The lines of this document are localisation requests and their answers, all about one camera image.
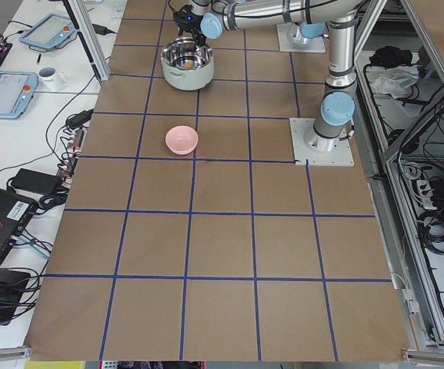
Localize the white mug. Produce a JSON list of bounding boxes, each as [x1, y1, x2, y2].
[[38, 66, 68, 92]]

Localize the black power adapter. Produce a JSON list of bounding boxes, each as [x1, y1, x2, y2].
[[6, 168, 63, 195]]

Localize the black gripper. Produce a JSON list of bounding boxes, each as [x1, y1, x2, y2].
[[173, 4, 206, 45]]

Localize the aluminium frame post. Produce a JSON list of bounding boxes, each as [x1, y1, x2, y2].
[[63, 0, 110, 83]]

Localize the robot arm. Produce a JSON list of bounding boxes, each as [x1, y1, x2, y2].
[[171, 1, 359, 153]]

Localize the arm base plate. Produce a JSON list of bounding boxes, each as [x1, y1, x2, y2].
[[289, 118, 355, 167], [277, 22, 326, 54]]

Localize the blue teach pendant far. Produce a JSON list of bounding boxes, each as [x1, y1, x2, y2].
[[18, 13, 76, 52]]

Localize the blue teach pendant near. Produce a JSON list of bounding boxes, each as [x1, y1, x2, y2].
[[0, 71, 38, 119]]

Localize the coiled black cables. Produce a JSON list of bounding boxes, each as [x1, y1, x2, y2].
[[417, 214, 444, 257]]

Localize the blue teach pendant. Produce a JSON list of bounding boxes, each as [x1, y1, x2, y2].
[[0, 71, 38, 119], [18, 13, 76, 52]]

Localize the pink bowl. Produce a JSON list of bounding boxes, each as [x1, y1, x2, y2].
[[165, 125, 199, 155]]

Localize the mint green cooking pot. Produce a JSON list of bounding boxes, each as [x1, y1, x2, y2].
[[161, 36, 215, 91]]

